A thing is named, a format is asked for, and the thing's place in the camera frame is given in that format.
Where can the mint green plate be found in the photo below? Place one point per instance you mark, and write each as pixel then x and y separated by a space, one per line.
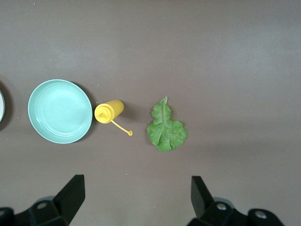
pixel 60 111

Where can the green lettuce leaf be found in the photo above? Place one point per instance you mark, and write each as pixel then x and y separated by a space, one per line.
pixel 167 131

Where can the yellow mustard squeeze bottle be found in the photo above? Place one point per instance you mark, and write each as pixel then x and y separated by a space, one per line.
pixel 110 110

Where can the beige plate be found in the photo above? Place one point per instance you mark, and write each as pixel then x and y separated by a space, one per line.
pixel 2 106

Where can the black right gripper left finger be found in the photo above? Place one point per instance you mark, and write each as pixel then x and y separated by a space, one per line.
pixel 56 209

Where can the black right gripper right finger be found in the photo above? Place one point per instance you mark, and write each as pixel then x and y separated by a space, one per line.
pixel 216 214

